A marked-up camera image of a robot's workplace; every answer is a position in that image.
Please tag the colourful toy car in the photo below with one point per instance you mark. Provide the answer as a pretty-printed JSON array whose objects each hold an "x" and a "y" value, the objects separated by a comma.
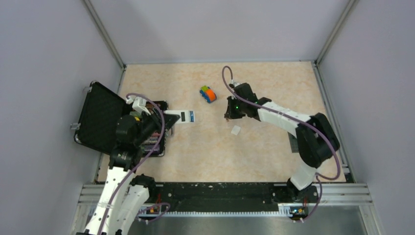
[{"x": 208, "y": 94}]

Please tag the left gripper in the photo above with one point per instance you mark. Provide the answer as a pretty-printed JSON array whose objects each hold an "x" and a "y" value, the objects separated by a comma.
[{"x": 155, "y": 117}]

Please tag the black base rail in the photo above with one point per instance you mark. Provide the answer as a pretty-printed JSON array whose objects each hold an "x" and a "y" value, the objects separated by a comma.
[{"x": 207, "y": 198}]

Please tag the black open case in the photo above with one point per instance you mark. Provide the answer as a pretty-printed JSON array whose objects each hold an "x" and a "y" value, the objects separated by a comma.
[{"x": 97, "y": 123}]

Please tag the white battery cover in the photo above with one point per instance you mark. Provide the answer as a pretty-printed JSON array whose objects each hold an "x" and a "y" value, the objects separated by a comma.
[{"x": 235, "y": 130}]

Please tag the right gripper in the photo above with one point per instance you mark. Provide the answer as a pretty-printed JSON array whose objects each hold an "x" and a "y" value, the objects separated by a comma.
[{"x": 230, "y": 114}]

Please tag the white remote control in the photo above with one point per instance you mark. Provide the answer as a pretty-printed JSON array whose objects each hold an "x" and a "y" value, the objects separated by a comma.
[{"x": 185, "y": 117}]

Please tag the grey brick baseplate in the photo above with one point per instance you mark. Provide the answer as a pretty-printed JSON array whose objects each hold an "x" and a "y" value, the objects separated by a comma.
[{"x": 293, "y": 143}]

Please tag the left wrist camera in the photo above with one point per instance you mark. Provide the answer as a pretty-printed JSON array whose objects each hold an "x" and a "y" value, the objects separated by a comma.
[{"x": 138, "y": 104}]

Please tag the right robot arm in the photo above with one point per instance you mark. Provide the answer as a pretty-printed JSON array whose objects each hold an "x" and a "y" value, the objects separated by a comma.
[{"x": 315, "y": 137}]

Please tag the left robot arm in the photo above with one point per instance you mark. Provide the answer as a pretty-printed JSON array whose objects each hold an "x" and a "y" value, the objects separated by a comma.
[{"x": 125, "y": 193}]

